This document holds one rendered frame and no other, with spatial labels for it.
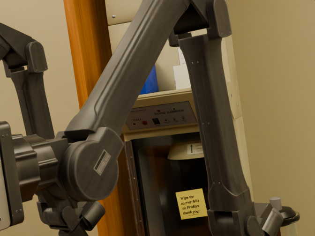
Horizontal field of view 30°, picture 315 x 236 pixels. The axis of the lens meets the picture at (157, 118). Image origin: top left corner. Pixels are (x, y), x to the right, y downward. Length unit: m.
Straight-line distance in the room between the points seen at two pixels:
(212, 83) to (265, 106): 0.99
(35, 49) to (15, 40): 0.05
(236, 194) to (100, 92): 0.34
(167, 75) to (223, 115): 0.59
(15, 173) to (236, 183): 0.47
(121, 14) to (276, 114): 0.65
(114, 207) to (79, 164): 0.94
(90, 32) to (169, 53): 0.24
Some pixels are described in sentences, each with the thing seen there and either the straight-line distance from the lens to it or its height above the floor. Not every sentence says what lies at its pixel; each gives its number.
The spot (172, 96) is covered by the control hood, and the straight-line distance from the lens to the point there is 1.48.
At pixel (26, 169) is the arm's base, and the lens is 0.70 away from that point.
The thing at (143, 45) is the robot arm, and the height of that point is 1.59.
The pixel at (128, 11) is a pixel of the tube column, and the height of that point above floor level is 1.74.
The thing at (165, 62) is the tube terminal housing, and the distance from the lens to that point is 1.60.
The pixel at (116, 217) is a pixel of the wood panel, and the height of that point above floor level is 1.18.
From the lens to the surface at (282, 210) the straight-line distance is 1.49.
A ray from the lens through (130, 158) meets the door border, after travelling 1.64.
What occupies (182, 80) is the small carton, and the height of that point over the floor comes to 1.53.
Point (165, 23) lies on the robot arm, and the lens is 0.93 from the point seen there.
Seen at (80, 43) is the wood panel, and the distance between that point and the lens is 1.59.
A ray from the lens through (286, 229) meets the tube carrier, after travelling 1.48.
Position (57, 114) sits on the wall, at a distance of 2.21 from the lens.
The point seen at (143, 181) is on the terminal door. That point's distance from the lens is 1.64.
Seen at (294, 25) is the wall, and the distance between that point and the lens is 1.97.
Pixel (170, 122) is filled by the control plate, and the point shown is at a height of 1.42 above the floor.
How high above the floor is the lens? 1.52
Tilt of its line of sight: 3 degrees down
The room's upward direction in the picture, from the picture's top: 8 degrees counter-clockwise
